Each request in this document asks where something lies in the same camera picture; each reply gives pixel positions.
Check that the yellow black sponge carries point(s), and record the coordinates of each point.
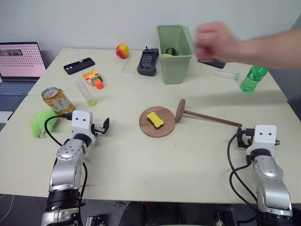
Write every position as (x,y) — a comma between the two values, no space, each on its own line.
(155,120)

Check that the wooden peg stand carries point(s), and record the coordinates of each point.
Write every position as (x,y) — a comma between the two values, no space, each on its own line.
(207,117)

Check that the round wooden plate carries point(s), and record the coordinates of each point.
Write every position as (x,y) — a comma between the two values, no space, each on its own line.
(160,131)

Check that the black phone case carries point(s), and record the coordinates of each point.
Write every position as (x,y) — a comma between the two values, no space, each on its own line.
(79,66)

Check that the person's bare hand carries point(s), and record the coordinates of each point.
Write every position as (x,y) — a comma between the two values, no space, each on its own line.
(215,41)

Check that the green and black object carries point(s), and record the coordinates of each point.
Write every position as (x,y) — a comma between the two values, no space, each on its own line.
(171,51)

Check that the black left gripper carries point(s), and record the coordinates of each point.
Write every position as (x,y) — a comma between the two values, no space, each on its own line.
(97,129)

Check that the person's bare forearm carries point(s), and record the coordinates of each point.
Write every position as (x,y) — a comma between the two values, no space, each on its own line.
(270,50)

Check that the pale green plastic bin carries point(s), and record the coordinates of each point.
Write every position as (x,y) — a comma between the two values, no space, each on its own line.
(175,68)

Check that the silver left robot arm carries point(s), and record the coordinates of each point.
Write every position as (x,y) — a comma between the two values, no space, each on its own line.
(67,162)

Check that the yellow drink can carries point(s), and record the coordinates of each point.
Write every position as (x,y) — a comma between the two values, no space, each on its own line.
(58,101)

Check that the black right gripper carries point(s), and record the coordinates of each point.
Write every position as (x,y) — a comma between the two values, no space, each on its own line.
(248,139)

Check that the green fuzzy ball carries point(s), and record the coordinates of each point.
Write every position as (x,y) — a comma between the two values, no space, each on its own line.
(40,123)

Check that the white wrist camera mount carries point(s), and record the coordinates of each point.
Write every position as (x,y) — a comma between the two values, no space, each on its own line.
(264,137)
(81,124)

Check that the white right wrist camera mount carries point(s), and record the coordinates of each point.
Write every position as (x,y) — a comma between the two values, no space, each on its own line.
(264,137)

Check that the red yellow apple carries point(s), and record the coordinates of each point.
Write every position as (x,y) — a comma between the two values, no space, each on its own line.
(122,51)

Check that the yellow object in bin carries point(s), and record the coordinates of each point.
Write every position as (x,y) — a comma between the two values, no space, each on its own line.
(166,55)

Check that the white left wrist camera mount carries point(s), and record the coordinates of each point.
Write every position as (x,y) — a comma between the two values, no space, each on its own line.
(81,124)

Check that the yellow orange toy block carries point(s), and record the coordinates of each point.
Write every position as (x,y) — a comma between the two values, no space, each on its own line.
(89,75)

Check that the orange green toy block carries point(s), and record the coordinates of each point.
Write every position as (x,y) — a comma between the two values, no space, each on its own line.
(97,83)

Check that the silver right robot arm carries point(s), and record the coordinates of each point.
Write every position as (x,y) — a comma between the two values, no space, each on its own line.
(270,179)

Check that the open laptop pink screen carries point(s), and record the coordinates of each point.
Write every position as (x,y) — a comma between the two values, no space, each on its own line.
(20,63)

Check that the black handheld controller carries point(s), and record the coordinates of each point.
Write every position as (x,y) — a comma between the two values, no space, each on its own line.
(147,62)

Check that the transparent phone case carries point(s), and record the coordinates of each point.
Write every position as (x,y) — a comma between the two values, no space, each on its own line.
(130,66)

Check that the long clear tube green cap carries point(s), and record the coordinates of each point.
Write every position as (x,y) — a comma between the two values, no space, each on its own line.
(85,93)

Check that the green plastic soda bottle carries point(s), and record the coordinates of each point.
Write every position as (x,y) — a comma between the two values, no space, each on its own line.
(254,78)

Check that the plain black smartphone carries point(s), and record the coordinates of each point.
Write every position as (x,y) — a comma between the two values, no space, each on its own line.
(215,64)

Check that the short clear tube green cap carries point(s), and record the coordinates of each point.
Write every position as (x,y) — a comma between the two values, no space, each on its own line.
(227,75)

